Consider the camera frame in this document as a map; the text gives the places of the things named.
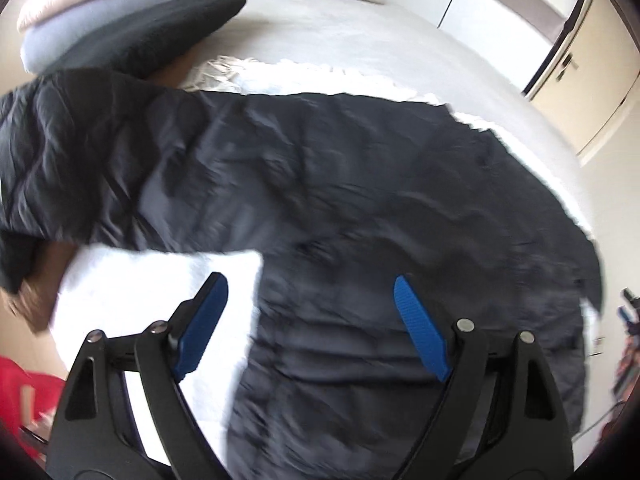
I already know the white grey checked blanket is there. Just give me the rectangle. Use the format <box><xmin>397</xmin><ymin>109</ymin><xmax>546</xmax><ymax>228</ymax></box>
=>
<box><xmin>49</xmin><ymin>54</ymin><xmax>606</xmax><ymax>466</ymax></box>

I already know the black puffer jacket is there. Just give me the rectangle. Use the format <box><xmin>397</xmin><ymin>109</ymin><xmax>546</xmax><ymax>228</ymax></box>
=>
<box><xmin>1</xmin><ymin>70</ymin><xmax>602</xmax><ymax>479</ymax></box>

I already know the black folded garment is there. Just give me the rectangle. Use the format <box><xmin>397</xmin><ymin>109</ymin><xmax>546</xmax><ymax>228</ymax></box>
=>
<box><xmin>39</xmin><ymin>0</ymin><xmax>246</xmax><ymax>79</ymax></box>

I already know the red plastic stool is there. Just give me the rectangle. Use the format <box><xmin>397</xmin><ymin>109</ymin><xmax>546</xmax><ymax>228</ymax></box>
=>
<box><xmin>0</xmin><ymin>356</ymin><xmax>65</xmax><ymax>460</ymax></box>

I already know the light blue folded blanket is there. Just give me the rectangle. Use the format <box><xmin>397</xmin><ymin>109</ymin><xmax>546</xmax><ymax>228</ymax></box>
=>
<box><xmin>20</xmin><ymin>0</ymin><xmax>172</xmax><ymax>74</ymax></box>

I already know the grey bed sheet mattress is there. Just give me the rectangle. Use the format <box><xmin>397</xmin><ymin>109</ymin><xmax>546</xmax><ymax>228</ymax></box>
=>
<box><xmin>181</xmin><ymin>0</ymin><xmax>594</xmax><ymax>235</ymax></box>

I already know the white sliding wardrobe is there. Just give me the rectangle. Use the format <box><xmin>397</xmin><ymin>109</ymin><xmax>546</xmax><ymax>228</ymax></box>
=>
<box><xmin>388</xmin><ymin>0</ymin><xmax>578</xmax><ymax>92</ymax></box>

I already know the cream door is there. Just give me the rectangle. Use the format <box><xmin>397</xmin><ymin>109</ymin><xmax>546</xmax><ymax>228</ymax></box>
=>
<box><xmin>527</xmin><ymin>0</ymin><xmax>639</xmax><ymax>159</ymax></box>

